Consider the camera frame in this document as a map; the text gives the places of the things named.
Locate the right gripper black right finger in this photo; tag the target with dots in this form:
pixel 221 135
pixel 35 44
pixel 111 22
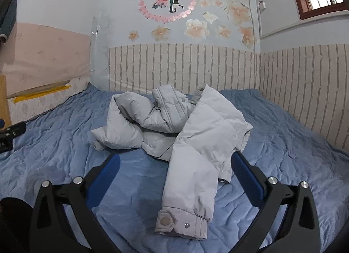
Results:
pixel 287 220

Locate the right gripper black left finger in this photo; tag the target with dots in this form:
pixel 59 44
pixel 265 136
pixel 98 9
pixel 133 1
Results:
pixel 63 220

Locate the light grey puffer jacket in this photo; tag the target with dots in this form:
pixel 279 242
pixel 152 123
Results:
pixel 196 136

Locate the orange wooden board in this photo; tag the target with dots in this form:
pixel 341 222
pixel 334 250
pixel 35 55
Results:
pixel 4 108

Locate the yellow tape strip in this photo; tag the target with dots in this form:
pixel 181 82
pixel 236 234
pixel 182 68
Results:
pixel 40 94

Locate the blue quilted bed cover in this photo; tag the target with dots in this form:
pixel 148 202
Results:
pixel 58 146

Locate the dark green hanging garment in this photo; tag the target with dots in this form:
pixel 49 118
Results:
pixel 8 19

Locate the clear plastic sheet on wall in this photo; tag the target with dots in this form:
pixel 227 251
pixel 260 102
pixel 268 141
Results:
pixel 99 52

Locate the pink heart wall sticker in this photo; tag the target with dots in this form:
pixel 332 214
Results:
pixel 166 11

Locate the white wall socket box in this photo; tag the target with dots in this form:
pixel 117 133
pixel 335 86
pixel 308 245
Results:
pixel 261 6

